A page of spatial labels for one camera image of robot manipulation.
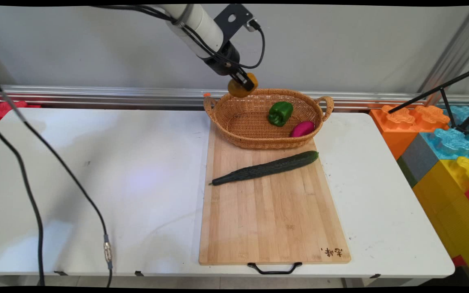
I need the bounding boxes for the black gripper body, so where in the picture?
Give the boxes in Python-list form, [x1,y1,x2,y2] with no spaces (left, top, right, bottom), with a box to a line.
[203,41,242,77]

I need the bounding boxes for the round orange toy fruit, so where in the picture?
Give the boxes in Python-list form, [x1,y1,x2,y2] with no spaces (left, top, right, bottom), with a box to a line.
[227,72,259,98]

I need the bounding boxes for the woven wicker basket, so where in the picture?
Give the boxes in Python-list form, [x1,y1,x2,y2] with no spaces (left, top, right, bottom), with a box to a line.
[203,88,335,150]

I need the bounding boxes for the green bell pepper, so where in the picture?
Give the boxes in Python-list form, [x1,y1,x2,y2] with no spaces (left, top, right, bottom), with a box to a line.
[268,101,294,127]

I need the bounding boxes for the magenta toy eggplant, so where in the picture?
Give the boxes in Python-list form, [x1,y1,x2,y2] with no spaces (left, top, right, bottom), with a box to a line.
[290,120,316,138]

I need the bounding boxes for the long dark green cucumber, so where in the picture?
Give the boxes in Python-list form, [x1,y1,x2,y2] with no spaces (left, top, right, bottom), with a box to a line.
[208,151,320,186]

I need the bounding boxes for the bamboo cutting board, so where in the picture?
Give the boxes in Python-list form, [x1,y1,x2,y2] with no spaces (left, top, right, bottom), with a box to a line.
[198,122,351,275]

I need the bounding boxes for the orange foam block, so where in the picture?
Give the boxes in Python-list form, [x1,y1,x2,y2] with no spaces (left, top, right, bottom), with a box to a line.
[369,105,451,160]

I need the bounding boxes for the grey foam block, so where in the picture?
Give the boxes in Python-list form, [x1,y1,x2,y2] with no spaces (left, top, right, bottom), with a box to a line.
[396,133,429,188]

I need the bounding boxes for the black tripod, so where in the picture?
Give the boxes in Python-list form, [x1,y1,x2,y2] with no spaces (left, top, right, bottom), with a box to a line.
[388,64,469,136]

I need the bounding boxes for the blue foam block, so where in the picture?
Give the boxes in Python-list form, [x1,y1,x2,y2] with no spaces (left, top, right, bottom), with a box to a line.
[419,105,469,158]

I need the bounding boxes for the red foam puzzle pieces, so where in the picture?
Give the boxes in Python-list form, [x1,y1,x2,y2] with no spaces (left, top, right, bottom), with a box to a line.
[0,99,42,125]

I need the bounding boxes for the black camera usb cable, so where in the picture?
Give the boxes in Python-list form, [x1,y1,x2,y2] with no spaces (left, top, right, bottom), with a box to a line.
[228,18,266,70]

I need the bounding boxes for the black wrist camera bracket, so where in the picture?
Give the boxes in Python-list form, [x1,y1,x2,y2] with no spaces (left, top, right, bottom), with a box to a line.
[213,4,259,46]

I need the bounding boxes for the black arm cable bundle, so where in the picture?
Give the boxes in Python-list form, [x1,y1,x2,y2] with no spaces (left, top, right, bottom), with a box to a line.
[91,4,232,68]

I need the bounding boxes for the horizontal aluminium rail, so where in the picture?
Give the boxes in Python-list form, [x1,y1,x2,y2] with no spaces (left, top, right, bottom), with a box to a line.
[0,84,469,111]

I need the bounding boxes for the black cable with metal connector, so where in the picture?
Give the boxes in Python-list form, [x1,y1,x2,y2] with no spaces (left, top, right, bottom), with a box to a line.
[0,68,114,288]

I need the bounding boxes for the plain black cable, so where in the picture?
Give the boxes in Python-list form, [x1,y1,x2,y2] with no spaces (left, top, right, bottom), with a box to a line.
[0,118,46,286]

